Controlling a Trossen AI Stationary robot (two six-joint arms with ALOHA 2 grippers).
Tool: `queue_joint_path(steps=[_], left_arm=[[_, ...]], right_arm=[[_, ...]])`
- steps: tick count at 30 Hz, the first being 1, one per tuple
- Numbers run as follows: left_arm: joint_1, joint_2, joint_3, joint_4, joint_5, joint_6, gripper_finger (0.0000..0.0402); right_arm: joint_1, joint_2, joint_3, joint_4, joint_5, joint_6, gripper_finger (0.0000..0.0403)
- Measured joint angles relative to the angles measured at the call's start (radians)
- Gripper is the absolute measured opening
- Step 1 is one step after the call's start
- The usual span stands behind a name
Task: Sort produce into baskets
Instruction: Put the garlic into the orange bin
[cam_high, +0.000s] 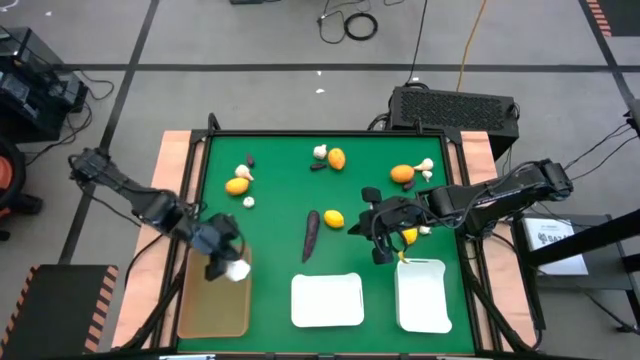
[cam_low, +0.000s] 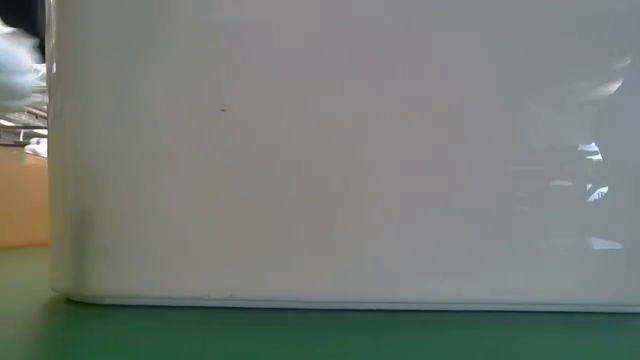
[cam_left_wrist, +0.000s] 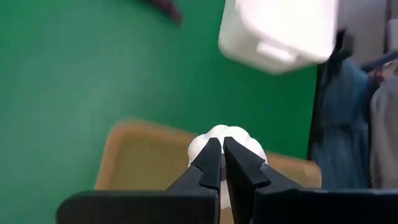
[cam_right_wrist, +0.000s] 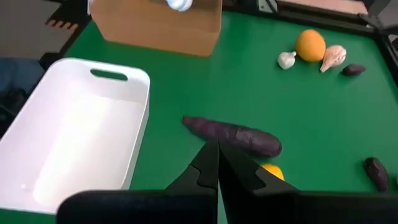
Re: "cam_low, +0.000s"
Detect white wide plastic bin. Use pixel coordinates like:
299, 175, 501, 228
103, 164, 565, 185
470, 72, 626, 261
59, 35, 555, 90
45, 0, 640, 314

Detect green table mat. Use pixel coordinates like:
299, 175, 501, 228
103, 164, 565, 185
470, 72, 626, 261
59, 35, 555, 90
0, 243, 640, 360

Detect small white rounded object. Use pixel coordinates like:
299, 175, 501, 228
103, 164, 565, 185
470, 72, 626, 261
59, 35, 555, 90
23, 137, 50, 159

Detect grey metal bars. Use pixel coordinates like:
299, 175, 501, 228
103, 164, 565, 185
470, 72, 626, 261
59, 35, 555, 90
0, 103, 50, 146

